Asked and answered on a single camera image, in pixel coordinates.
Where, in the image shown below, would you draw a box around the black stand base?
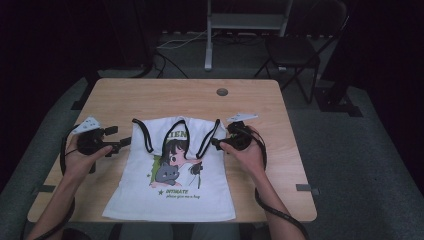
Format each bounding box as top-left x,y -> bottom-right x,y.
314,84 -> 364,118

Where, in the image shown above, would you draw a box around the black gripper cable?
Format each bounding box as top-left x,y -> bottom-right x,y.
233,126 -> 309,240
33,124 -> 81,240

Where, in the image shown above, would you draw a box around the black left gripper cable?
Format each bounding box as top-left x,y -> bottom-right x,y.
33,124 -> 81,240

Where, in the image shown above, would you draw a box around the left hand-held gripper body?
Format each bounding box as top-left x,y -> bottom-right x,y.
71,116 -> 111,156

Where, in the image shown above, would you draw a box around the person's left hand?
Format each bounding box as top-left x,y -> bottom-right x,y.
63,133 -> 114,183

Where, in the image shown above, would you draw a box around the person's grey trousers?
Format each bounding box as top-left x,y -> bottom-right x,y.
116,221 -> 243,240

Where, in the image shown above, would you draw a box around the black folding chair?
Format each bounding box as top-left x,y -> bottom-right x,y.
254,0 -> 349,105

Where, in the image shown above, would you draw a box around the person's right hand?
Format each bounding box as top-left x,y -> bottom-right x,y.
219,126 -> 268,183

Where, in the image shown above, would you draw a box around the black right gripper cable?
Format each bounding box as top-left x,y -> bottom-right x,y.
233,126 -> 309,240

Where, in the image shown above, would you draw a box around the grey metal stand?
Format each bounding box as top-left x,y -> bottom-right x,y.
204,0 -> 294,72

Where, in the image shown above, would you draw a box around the white floor cable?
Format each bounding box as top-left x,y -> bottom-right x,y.
156,29 -> 221,50

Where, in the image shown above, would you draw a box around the black floor cable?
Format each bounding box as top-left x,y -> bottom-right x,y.
153,49 -> 189,79

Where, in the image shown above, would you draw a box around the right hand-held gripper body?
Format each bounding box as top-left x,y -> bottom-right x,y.
226,113 -> 259,151

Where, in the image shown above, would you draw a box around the grey tape piece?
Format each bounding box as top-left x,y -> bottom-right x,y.
295,183 -> 320,196
32,184 -> 57,196

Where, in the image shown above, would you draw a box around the white printed tank top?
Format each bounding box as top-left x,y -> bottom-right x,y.
102,115 -> 237,223

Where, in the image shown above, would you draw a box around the black stand leg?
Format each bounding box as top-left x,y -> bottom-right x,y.
70,69 -> 101,111

